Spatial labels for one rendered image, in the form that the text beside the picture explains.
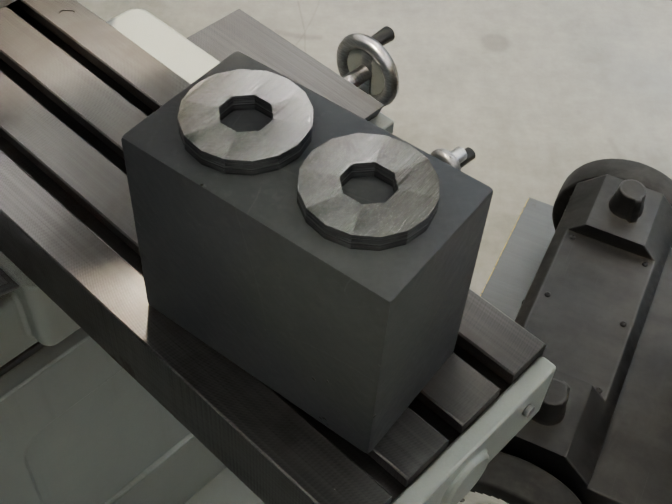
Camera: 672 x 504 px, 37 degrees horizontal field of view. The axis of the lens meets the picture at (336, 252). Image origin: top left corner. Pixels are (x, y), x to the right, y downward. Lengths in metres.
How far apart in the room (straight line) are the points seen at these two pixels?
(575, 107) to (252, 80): 1.84
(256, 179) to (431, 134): 1.71
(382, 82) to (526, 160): 0.90
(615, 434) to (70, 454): 0.64
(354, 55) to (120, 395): 0.61
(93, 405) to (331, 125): 0.61
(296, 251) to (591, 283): 0.77
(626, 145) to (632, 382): 1.21
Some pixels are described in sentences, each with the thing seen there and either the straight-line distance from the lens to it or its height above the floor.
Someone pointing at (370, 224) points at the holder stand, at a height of 1.14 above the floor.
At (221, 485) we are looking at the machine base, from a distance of 1.55.
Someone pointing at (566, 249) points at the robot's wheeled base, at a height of 0.59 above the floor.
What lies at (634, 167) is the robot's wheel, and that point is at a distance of 1.48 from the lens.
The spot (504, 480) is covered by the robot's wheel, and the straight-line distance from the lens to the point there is 1.13.
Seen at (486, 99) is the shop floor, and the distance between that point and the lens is 2.45.
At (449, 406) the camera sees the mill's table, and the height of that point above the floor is 0.94.
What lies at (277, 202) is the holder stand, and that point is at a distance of 0.62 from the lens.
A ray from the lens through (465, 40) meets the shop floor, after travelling 2.62.
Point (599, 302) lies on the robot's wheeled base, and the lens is 1.31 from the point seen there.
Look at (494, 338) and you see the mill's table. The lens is 0.81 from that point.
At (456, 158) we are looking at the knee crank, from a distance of 1.51.
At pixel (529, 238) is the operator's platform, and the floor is 0.40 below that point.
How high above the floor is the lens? 1.59
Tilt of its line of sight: 50 degrees down
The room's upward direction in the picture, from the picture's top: 4 degrees clockwise
